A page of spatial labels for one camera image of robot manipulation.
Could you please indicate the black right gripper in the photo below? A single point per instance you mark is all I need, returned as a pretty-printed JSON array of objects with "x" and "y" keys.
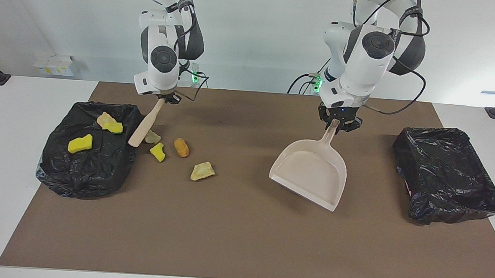
[{"x": 166, "y": 95}]

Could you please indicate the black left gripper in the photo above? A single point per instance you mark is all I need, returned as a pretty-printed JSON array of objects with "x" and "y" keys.
[{"x": 339, "y": 112}]

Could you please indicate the beige hand brush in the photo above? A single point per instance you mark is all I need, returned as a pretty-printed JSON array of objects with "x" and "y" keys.
[{"x": 143, "y": 128}]

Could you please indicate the pale grey sponge chunk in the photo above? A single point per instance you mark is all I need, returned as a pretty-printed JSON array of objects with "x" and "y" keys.
[{"x": 154, "y": 138}]

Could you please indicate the orange-brown bread roll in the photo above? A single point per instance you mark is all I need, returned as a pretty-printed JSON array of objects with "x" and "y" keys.
[{"x": 181, "y": 148}]

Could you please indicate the small yellow sponge piece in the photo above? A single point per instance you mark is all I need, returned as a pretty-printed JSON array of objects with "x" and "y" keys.
[{"x": 157, "y": 152}]

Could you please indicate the beige plastic dustpan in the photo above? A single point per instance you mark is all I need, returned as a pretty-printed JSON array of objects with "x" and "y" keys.
[{"x": 314, "y": 173}]

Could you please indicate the tan cracker chunk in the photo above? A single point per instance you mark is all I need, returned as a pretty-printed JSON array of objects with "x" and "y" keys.
[{"x": 104, "y": 118}]

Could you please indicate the tan bread chunk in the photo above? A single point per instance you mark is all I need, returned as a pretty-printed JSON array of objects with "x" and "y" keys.
[{"x": 202, "y": 172}]

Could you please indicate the notched yellow sponge piece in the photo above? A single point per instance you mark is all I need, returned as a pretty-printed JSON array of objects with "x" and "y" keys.
[{"x": 79, "y": 144}]

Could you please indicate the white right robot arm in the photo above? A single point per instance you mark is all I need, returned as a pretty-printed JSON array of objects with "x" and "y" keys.
[{"x": 163, "y": 73}]

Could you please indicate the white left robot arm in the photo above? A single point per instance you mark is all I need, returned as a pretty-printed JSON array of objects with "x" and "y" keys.
[{"x": 363, "y": 73}]

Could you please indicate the bin with black bag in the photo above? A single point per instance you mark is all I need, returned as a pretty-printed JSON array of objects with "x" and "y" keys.
[
  {"x": 99, "y": 168},
  {"x": 447, "y": 177}
]

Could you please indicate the open white cardboard box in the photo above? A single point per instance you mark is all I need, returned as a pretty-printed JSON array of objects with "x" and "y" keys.
[{"x": 63, "y": 65}]

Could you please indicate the small white box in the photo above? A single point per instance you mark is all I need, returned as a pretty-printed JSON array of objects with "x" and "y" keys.
[{"x": 40, "y": 68}]

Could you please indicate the brown table mat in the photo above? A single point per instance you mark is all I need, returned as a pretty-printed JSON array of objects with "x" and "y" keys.
[{"x": 223, "y": 249}]

